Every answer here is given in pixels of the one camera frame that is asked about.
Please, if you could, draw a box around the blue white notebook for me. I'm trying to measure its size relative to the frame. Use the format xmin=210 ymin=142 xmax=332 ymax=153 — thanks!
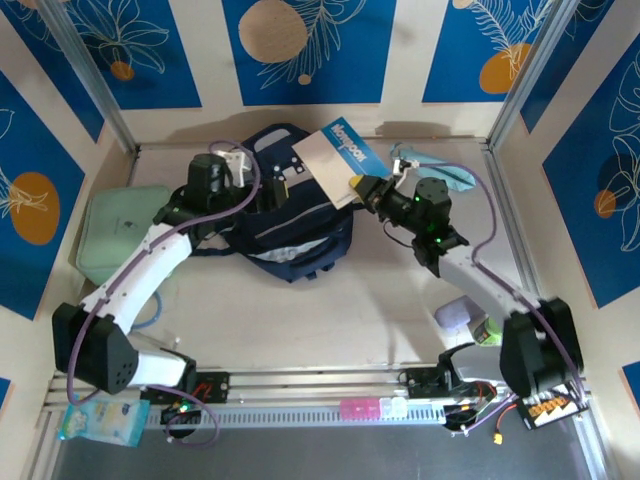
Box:
xmin=291 ymin=116 xmax=392 ymax=210

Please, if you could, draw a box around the navy blue backpack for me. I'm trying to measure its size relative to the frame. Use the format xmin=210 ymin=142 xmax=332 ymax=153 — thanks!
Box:
xmin=192 ymin=124 xmax=356 ymax=285

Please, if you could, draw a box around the light blue pencil case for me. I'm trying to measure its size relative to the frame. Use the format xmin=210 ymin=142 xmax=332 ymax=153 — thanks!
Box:
xmin=389 ymin=142 xmax=476 ymax=192

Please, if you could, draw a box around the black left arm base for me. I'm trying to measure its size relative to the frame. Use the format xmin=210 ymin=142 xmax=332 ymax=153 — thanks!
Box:
xmin=139 ymin=370 xmax=232 ymax=406

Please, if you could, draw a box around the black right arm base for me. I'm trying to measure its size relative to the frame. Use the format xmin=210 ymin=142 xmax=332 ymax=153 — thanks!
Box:
xmin=399 ymin=367 xmax=497 ymax=401

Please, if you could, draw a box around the mint green zip case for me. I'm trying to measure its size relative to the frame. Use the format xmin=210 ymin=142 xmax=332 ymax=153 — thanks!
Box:
xmin=68 ymin=184 xmax=174 ymax=287

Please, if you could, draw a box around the green bottle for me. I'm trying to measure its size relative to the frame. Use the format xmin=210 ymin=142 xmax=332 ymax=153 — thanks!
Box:
xmin=469 ymin=317 xmax=504 ymax=347

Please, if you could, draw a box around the light blue stethoscope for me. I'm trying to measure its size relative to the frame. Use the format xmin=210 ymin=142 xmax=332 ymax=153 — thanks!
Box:
xmin=130 ymin=291 xmax=165 ymax=330

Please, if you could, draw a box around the clear white pill box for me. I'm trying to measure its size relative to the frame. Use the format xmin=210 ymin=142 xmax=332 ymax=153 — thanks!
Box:
xmin=379 ymin=397 xmax=409 ymax=419

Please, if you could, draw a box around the pink pill box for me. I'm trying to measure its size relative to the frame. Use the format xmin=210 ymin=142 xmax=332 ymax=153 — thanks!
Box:
xmin=339 ymin=398 xmax=382 ymax=420

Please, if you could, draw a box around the black orange charger board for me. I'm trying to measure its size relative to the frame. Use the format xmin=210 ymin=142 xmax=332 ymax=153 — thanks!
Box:
xmin=522 ymin=382 xmax=587 ymax=431

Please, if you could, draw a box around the yellow plug power lead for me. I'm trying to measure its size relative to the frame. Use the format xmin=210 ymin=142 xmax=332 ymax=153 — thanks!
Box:
xmin=473 ymin=401 xmax=521 ymax=447

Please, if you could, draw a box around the blue wet wipes packet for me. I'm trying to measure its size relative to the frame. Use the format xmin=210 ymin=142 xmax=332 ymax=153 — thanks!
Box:
xmin=57 ymin=393 xmax=151 ymax=448

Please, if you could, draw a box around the grey metal plate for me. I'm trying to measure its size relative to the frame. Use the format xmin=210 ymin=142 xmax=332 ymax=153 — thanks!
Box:
xmin=49 ymin=424 xmax=604 ymax=480

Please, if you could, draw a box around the aluminium side rail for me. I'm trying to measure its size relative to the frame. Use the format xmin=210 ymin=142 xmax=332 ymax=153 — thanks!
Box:
xmin=482 ymin=142 xmax=561 ymax=360

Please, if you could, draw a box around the aluminium frame post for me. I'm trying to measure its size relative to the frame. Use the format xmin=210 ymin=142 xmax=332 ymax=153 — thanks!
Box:
xmin=487 ymin=0 xmax=586 ymax=151
xmin=37 ymin=0 xmax=140 ymax=154

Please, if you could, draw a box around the aluminium mounting rail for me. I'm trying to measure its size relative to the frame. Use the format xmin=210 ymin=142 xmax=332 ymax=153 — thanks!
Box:
xmin=42 ymin=360 xmax=587 ymax=414

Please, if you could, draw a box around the grey slotted cable duct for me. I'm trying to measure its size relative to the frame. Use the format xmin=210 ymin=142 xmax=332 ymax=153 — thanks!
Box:
xmin=142 ymin=404 xmax=449 ymax=429

